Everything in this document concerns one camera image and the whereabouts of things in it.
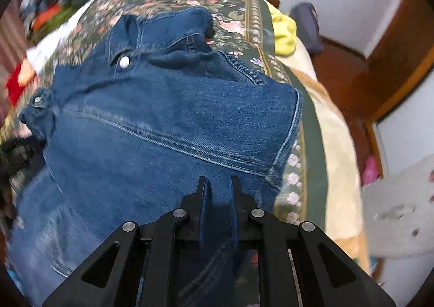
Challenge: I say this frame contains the grey bag at bed end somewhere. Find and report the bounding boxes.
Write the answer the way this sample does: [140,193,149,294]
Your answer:
[290,2,324,54]

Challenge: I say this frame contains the yellow blanket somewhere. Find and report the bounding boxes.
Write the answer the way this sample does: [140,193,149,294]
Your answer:
[159,0,299,57]

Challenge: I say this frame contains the orange box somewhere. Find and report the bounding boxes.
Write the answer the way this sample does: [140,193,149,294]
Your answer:
[32,3,62,31]

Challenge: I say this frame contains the cream cartoon blanket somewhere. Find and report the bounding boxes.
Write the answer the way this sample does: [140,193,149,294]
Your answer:
[277,39,370,273]

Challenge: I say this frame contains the striped red curtain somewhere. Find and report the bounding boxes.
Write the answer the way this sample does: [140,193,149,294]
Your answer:
[0,0,28,125]

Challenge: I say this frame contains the floral green bedspread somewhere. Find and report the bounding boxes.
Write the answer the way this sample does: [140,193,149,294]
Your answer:
[0,0,330,307]

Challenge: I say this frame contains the white folded cloth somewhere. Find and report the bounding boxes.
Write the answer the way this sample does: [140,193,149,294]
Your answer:
[26,0,93,75]

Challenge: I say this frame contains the blue denim jacket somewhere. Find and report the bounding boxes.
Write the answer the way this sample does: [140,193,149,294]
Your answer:
[6,6,305,307]

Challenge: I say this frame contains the red plush toy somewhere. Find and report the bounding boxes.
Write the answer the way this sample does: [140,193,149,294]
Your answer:
[5,58,36,106]

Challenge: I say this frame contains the wooden wardrobe with sliding door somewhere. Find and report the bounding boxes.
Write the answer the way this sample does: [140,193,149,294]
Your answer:
[363,0,433,306]

